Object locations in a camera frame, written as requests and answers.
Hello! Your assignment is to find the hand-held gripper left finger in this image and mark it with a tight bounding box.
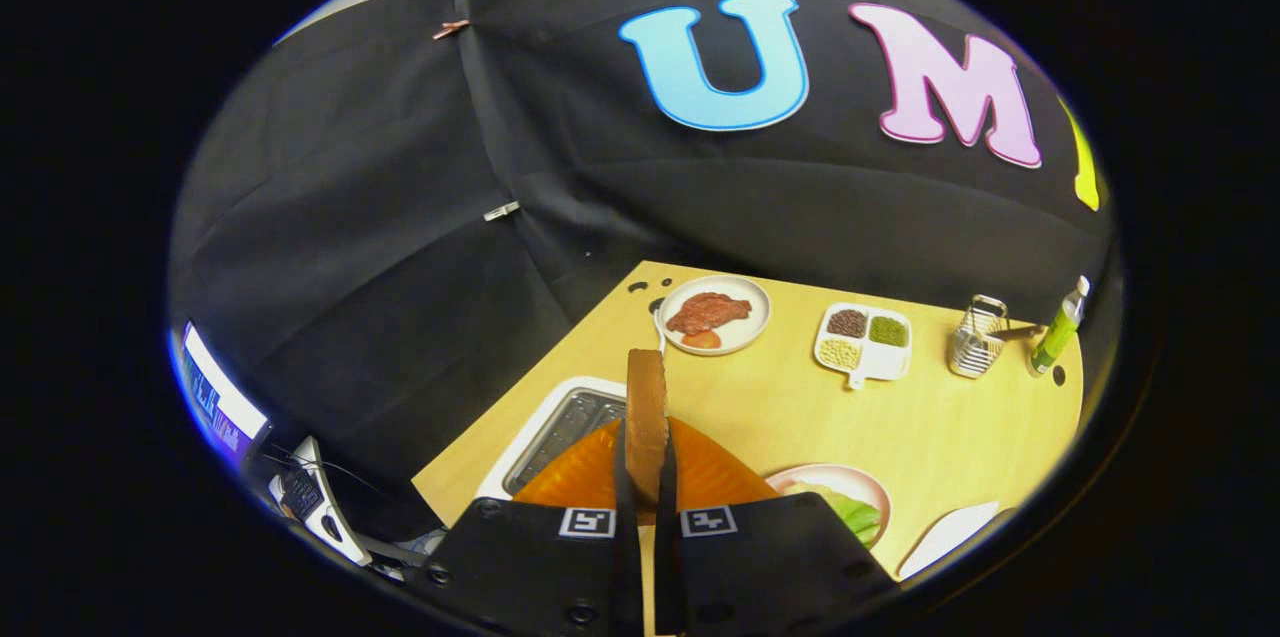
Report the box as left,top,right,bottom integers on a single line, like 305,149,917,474
425,417,646,636

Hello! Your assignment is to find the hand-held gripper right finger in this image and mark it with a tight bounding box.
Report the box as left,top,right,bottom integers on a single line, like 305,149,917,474
655,417,901,636

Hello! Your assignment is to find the toasted bread slice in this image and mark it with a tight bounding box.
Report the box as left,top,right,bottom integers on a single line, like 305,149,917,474
626,349,669,508

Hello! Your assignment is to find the green lettuce leaf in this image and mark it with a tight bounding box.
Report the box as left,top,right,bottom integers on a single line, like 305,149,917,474
790,482,883,543

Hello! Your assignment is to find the white toaster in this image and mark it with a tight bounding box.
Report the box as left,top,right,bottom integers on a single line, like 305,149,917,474
475,376,629,500

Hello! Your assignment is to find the pink round plate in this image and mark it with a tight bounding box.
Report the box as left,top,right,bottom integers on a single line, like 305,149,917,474
765,463,891,550

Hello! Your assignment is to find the brown steak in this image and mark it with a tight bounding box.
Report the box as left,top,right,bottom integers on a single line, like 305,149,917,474
666,292,753,336

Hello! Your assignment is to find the grey round plate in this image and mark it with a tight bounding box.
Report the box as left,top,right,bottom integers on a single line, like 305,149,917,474
656,274,772,357

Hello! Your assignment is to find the white divided bean dish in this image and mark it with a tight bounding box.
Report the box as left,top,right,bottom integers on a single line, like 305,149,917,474
814,302,913,390

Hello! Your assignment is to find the white square plate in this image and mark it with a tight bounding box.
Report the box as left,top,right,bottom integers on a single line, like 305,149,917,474
897,501,1001,581

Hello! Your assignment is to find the white device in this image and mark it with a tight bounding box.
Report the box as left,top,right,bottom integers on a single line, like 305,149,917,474
268,435,373,568

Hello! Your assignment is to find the black backdrop cloth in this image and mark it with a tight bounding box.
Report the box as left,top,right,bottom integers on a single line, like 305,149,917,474
170,0,1113,538

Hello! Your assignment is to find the lit computer screen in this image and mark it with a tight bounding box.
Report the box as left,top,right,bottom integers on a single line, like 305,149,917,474
180,322,271,463

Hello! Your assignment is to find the green label plastic bottle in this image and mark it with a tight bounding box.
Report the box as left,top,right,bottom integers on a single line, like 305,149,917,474
1028,275,1091,378

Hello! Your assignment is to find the metal wire basket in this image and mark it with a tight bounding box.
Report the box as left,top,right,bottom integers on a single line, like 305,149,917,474
948,294,1009,379

